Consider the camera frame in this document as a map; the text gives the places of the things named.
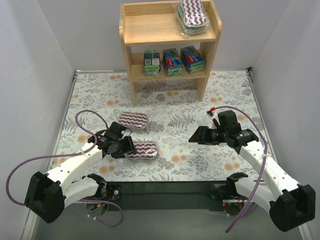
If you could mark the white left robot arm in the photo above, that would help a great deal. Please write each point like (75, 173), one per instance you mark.
(67, 170)

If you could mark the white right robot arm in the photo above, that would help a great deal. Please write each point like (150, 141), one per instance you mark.
(288, 203)

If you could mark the wooden two-tier shelf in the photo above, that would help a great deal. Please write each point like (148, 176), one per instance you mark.
(156, 23)

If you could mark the pink wavy sponge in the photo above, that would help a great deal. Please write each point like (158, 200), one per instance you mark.
(192, 17)
(144, 151)
(136, 121)

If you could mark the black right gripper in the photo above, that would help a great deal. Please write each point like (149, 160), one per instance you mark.
(203, 135)

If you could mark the green blue sponge pack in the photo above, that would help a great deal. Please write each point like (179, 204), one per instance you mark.
(173, 65)
(151, 62)
(192, 60)

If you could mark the floral patterned table mat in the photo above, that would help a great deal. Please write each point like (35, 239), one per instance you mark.
(174, 113)

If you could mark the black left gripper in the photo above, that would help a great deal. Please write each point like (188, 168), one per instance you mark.
(122, 148)

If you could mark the pink wavy sponge top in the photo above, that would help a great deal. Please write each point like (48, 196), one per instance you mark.
(136, 121)

